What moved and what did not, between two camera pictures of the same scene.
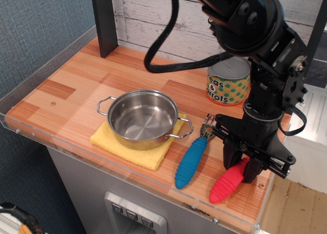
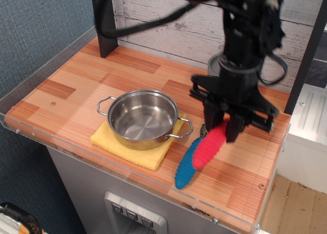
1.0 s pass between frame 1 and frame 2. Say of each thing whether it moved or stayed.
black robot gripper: moved
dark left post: stayed
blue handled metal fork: stayed
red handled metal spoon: moved
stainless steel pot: stayed
